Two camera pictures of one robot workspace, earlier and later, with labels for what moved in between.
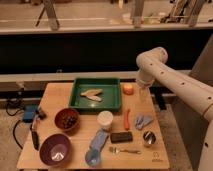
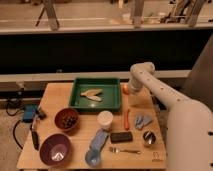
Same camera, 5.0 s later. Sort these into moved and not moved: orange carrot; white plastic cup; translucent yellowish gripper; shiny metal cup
Moved: translucent yellowish gripper
Not moved: shiny metal cup; orange carrot; white plastic cup
